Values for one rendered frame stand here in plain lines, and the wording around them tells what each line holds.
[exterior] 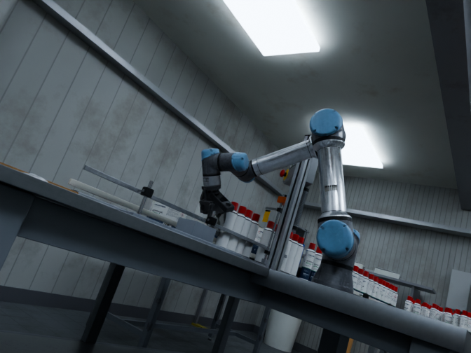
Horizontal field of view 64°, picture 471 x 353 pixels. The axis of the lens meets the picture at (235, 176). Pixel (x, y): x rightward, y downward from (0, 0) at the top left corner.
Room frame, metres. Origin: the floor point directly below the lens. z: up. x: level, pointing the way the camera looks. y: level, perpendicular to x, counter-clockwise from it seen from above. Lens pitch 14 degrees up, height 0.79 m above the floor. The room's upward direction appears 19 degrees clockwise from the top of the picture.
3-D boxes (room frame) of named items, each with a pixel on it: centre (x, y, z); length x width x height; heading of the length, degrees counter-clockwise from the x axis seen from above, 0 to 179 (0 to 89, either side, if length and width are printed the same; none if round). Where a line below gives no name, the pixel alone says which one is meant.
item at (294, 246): (1.94, -0.39, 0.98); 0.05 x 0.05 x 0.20
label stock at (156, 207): (2.06, 0.28, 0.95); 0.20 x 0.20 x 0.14
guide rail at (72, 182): (1.57, 0.09, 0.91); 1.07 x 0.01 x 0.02; 131
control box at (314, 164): (1.74, -0.29, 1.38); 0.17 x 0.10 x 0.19; 6
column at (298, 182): (1.65, -0.28, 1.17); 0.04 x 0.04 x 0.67; 41
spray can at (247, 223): (1.70, -0.11, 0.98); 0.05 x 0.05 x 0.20
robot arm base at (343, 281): (1.40, -0.46, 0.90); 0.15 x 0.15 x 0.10
